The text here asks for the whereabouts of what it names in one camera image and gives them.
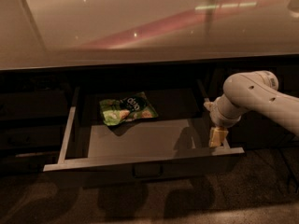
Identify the dark drawer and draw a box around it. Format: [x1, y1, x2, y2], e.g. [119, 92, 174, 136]
[0, 151, 59, 176]
[44, 87, 245, 189]
[0, 91, 68, 121]
[0, 125, 64, 149]

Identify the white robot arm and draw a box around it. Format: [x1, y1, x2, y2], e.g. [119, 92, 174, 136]
[206, 0, 299, 134]

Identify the green snack bag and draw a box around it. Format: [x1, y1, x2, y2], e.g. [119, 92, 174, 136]
[99, 92, 159, 126]

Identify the glossy beige countertop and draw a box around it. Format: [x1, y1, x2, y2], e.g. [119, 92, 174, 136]
[0, 0, 299, 71]

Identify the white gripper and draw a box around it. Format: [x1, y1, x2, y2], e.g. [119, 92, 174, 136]
[204, 94, 242, 147]

